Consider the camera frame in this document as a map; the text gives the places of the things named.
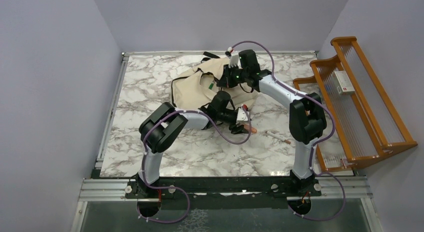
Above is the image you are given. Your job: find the small white box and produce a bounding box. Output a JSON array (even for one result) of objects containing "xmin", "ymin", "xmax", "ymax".
[{"xmin": 332, "ymin": 70, "xmax": 355, "ymax": 95}]

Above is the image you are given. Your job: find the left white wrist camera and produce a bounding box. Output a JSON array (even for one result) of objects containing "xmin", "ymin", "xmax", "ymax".
[{"xmin": 236, "ymin": 104, "xmax": 251, "ymax": 122}]

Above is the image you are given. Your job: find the brown white marker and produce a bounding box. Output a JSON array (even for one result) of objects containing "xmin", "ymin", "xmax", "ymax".
[{"xmin": 266, "ymin": 131, "xmax": 291, "ymax": 145}]

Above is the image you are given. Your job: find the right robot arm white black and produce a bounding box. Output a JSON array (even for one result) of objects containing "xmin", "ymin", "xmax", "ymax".
[{"xmin": 217, "ymin": 47, "xmax": 327, "ymax": 196}]

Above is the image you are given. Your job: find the purple cable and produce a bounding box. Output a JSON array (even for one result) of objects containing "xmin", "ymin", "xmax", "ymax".
[
  {"xmin": 226, "ymin": 40, "xmax": 347, "ymax": 222},
  {"xmin": 137, "ymin": 104, "xmax": 253, "ymax": 224}
]

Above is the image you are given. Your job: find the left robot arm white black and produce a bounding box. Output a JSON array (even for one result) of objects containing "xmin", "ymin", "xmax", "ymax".
[{"xmin": 138, "ymin": 91, "xmax": 252, "ymax": 198}]

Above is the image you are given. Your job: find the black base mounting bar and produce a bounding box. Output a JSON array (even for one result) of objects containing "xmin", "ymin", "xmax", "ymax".
[{"xmin": 91, "ymin": 175, "xmax": 332, "ymax": 212}]

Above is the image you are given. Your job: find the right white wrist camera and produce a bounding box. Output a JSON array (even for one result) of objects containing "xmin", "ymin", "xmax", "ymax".
[{"xmin": 225, "ymin": 47, "xmax": 240, "ymax": 68}]

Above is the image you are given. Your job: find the cream canvas backpack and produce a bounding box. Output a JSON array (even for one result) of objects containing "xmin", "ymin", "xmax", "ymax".
[{"xmin": 170, "ymin": 52, "xmax": 258, "ymax": 110}]

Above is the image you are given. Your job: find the wooden shelf rack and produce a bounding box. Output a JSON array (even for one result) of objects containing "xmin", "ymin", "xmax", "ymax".
[{"xmin": 293, "ymin": 36, "xmax": 417, "ymax": 172}]

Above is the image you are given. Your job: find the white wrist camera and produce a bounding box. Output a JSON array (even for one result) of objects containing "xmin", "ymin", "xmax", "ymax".
[
  {"xmin": 236, "ymin": 104, "xmax": 251, "ymax": 122},
  {"xmin": 225, "ymin": 47, "xmax": 240, "ymax": 68}
]

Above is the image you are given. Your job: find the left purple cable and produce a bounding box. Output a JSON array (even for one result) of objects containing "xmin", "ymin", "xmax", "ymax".
[{"xmin": 137, "ymin": 104, "xmax": 253, "ymax": 224}]

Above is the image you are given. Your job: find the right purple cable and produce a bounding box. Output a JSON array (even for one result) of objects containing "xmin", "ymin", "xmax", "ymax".
[{"xmin": 226, "ymin": 40, "xmax": 347, "ymax": 222}]

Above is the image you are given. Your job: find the orange highlighter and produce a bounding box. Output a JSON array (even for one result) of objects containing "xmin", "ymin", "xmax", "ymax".
[{"xmin": 244, "ymin": 124, "xmax": 257, "ymax": 134}]

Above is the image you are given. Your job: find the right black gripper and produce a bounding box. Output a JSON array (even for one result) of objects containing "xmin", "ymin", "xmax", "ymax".
[{"xmin": 217, "ymin": 63, "xmax": 249, "ymax": 89}]

